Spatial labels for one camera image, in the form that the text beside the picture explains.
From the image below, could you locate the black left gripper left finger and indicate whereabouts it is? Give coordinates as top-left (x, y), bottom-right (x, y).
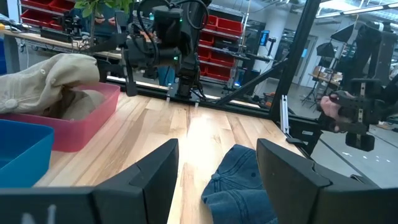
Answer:
top-left (91, 139), bottom-right (180, 224)

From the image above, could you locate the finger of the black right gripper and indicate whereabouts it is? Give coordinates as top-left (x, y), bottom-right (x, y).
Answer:
top-left (84, 33), bottom-right (129, 53)
top-left (122, 49), bottom-right (138, 97)

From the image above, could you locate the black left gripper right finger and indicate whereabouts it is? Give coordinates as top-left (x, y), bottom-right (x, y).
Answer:
top-left (256, 138), bottom-right (332, 224)

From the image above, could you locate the blue denim baseball cap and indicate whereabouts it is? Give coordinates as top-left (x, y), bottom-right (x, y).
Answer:
top-left (201, 144), bottom-right (279, 224)

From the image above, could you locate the beige baseball cap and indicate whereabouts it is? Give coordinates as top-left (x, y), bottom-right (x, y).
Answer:
top-left (0, 52), bottom-right (106, 121)

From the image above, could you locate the green leafy plant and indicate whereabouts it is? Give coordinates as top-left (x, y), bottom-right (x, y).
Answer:
top-left (73, 0), bottom-right (134, 55)

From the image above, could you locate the black equipment on workbench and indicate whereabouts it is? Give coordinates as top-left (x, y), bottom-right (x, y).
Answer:
top-left (40, 15), bottom-right (85, 44)

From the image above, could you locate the pink plastic bin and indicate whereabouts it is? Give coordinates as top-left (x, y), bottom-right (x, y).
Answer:
top-left (0, 82), bottom-right (121, 153)

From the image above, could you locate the red storage bin rack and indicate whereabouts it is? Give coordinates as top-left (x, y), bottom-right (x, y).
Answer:
top-left (20, 0), bottom-right (75, 31)
top-left (198, 14), bottom-right (244, 82)

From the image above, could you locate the wooden workbench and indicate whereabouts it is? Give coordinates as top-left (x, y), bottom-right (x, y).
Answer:
top-left (0, 29), bottom-right (123, 60)

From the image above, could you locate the person's hand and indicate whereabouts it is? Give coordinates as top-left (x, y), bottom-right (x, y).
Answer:
top-left (319, 92), bottom-right (355, 132)

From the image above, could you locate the small blue-lit screen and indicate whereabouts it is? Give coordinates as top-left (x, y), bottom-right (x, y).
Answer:
top-left (259, 29), bottom-right (271, 47)

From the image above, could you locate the blue plastic bin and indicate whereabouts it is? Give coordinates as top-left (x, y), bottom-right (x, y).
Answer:
top-left (0, 119), bottom-right (55, 189)

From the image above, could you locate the black softbox light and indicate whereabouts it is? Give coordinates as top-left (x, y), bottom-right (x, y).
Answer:
top-left (316, 42), bottom-right (336, 58)
top-left (330, 23), bottom-right (356, 44)

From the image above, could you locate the LED light strip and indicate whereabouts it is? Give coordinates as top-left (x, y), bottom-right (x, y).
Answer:
top-left (315, 2), bottom-right (398, 19)

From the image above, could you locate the silver metal bracket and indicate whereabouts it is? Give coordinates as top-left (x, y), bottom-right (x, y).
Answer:
top-left (279, 95), bottom-right (290, 135)

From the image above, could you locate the black aluminium table frame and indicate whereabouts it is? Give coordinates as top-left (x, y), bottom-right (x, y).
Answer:
top-left (105, 0), bottom-right (323, 156)

